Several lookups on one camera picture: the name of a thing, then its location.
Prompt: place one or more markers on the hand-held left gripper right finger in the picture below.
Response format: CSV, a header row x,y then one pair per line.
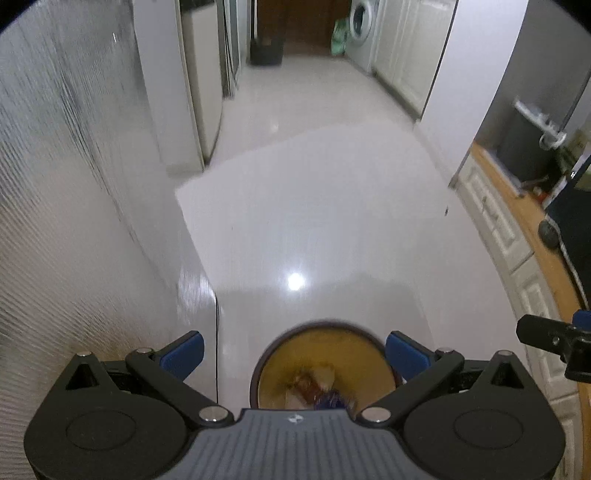
x,y
408,357

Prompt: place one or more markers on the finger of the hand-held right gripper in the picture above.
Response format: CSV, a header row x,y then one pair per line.
x,y
545,334

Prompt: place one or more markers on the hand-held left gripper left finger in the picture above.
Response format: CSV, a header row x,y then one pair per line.
x,y
184,355

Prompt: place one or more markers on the dark red packet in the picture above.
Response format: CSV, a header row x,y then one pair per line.
x,y
307,384

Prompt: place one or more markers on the yellow bucket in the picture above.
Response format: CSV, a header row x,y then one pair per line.
x,y
295,350

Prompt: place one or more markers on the small black round object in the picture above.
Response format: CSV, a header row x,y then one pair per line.
x,y
548,234

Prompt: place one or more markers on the dark cloth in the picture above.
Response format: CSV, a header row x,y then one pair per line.
x,y
575,230

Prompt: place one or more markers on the low white cabinet wooden top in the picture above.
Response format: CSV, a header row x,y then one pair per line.
x,y
503,221

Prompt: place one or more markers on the grey waste bin white liner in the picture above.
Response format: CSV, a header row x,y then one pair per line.
x,y
521,147

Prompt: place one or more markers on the grey refrigerator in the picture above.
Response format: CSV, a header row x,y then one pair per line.
x,y
205,69

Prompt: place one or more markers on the white kitchen base cabinets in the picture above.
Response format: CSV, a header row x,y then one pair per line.
x,y
411,50

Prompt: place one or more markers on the black floor bin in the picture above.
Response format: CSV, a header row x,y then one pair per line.
x,y
266,51

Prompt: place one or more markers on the green plastic bag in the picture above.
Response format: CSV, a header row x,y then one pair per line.
x,y
341,39

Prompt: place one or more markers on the white washing machine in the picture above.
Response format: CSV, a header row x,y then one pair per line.
x,y
364,32

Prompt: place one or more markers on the brown door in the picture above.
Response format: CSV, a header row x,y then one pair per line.
x,y
300,18

